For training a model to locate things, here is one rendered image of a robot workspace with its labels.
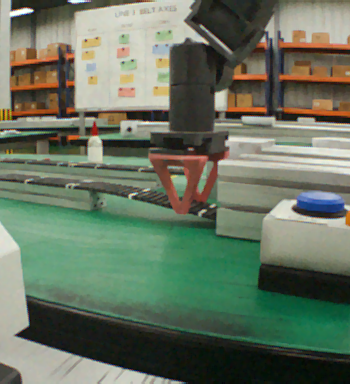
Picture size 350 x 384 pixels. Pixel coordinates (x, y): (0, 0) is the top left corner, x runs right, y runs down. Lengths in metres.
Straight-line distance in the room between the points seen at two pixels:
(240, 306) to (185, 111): 0.26
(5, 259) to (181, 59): 0.32
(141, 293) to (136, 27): 3.54
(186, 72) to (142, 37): 3.27
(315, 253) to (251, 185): 0.15
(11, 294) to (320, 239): 0.22
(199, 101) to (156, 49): 3.20
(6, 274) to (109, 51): 3.67
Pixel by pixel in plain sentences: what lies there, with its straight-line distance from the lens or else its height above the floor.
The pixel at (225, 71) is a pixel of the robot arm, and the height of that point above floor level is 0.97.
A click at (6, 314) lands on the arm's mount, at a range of 0.26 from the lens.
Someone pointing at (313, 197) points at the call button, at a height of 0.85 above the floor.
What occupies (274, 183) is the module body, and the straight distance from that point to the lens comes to 0.44.
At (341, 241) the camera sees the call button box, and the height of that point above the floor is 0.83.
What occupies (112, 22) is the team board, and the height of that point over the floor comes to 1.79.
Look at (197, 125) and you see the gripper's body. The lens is 0.48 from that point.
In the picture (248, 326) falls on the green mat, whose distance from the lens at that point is 0.27.
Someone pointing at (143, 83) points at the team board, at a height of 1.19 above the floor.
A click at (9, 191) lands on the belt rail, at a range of 0.70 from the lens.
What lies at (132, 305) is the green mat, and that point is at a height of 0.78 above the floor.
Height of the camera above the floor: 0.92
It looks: 12 degrees down
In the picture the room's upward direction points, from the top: straight up
